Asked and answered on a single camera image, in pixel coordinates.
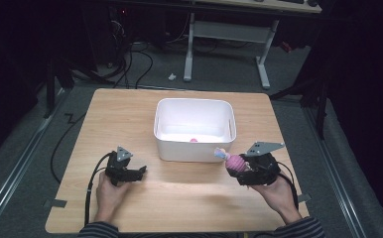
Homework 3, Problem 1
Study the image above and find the white plastic bin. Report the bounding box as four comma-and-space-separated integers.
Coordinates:
153, 97, 237, 164

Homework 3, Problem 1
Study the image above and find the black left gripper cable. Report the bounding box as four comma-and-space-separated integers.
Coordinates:
83, 152, 114, 227

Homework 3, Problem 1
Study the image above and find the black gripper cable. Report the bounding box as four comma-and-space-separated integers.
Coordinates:
83, 152, 114, 227
276, 161, 301, 211

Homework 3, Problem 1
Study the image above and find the metal floor rail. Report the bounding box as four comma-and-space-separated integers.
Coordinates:
0, 88, 68, 238
303, 105, 370, 238

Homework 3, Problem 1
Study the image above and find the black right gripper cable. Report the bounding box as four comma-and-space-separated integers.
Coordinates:
276, 161, 301, 211

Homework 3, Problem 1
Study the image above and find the black metal stand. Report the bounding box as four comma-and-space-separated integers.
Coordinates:
42, 59, 76, 119
268, 73, 330, 141

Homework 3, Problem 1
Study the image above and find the pink ball rope toy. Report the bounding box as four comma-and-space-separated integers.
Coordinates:
213, 147, 252, 174

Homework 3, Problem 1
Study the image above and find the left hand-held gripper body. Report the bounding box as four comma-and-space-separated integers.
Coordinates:
104, 146, 135, 187

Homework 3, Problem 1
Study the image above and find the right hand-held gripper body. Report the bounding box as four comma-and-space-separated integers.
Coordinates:
237, 141, 287, 186

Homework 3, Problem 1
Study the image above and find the person's right hand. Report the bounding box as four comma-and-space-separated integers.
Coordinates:
249, 179, 304, 226

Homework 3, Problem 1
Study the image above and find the black computer tower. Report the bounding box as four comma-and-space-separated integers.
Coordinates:
97, 5, 132, 68

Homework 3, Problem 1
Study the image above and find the bundle of black cables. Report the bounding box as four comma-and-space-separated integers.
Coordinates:
103, 19, 155, 90

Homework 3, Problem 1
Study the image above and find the white frame desk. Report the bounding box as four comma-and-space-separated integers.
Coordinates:
183, 0, 323, 90

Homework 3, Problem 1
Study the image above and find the person's left hand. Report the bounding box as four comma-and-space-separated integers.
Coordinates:
94, 172, 132, 224

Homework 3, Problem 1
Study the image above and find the black floor cable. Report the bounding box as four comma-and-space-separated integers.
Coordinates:
50, 112, 88, 184

